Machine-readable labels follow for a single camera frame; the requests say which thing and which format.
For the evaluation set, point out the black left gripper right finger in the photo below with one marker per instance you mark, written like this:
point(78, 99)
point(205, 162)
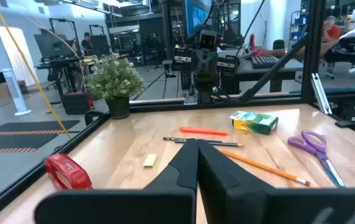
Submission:
point(220, 186)

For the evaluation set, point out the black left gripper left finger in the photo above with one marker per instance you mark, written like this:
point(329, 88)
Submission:
point(177, 177)

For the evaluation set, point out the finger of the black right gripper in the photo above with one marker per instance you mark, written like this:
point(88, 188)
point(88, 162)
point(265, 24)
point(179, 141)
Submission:
point(200, 70)
point(211, 70)

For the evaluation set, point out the yellow eraser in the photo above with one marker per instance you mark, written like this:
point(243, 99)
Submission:
point(150, 160)

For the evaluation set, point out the black pencil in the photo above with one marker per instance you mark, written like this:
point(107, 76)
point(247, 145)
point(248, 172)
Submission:
point(183, 139)
point(224, 144)

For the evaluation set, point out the orange pencil with eraser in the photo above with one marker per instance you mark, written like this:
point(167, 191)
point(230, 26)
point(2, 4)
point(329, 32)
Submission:
point(264, 167)

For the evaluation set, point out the orange highlighter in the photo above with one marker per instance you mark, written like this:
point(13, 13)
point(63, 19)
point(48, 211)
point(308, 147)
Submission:
point(203, 131)

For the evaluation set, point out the green yellow crayon box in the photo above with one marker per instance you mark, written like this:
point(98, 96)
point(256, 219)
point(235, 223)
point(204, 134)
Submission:
point(255, 123)

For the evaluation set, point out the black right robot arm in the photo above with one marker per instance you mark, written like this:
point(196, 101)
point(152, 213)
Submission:
point(205, 95)

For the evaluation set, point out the blue display screen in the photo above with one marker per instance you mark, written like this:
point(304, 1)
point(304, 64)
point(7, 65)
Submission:
point(197, 17)

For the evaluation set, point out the black computer keyboard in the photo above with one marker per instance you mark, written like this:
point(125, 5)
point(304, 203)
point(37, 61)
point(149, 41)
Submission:
point(264, 61)

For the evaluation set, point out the potted green plant black pot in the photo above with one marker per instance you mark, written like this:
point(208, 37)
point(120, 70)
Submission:
point(115, 84)

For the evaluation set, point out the grey office desk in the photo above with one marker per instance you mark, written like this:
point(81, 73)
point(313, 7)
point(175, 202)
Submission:
point(289, 69)

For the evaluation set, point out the red stapler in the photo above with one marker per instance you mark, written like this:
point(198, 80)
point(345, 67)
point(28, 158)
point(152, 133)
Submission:
point(68, 172)

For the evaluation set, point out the red and black toolbox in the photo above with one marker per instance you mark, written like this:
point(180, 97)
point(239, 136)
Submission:
point(76, 102)

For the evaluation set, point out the black rolling workstation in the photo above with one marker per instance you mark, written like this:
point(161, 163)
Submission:
point(51, 46)

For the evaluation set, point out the black hazard-striped floor mat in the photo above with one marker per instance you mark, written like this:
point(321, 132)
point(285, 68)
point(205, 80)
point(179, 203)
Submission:
point(34, 126)
point(9, 141)

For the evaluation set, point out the white tower fan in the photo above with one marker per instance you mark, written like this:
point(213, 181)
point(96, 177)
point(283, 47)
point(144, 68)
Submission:
point(14, 90)

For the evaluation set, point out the brown cardboard box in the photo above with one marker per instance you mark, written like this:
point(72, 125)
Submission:
point(1, 90)

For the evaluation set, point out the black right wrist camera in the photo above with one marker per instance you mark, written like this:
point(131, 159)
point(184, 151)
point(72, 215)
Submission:
point(208, 40)

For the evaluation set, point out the black aluminium table frame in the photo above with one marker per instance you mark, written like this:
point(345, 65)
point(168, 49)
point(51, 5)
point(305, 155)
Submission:
point(158, 105)

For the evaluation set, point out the silver metal bracket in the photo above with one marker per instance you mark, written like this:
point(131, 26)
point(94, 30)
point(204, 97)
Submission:
point(320, 93)

